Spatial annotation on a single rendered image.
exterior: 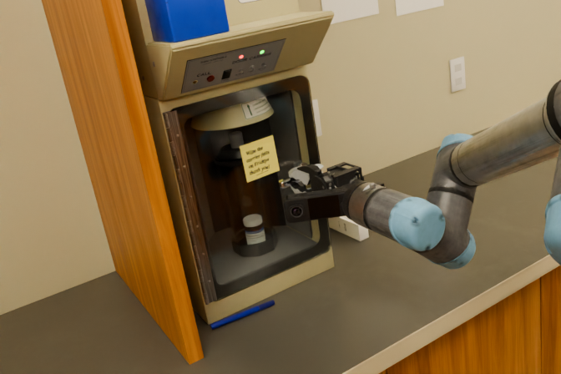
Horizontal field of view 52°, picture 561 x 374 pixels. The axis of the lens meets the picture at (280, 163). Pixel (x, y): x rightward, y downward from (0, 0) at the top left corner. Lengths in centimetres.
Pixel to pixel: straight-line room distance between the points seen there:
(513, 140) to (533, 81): 164
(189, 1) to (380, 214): 45
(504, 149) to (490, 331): 58
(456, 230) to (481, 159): 14
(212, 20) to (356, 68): 92
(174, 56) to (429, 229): 47
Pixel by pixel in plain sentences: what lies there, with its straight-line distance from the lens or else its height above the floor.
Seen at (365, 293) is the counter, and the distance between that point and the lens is 122.
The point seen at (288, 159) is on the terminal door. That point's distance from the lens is 116.
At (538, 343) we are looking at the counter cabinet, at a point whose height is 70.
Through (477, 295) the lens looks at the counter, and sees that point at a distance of 121.
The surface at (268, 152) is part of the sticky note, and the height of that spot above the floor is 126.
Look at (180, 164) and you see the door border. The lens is 106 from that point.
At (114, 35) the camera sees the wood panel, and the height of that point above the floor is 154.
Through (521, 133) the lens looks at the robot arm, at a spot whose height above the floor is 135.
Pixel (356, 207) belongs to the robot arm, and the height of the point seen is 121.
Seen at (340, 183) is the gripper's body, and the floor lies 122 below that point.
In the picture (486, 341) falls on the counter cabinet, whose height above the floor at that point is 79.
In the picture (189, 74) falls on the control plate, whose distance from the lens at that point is 98.
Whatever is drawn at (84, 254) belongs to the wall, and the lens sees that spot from 154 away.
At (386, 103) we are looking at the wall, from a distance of 190.
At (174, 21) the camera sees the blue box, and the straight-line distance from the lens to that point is 93.
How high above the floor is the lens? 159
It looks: 18 degrees down
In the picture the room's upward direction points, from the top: 9 degrees counter-clockwise
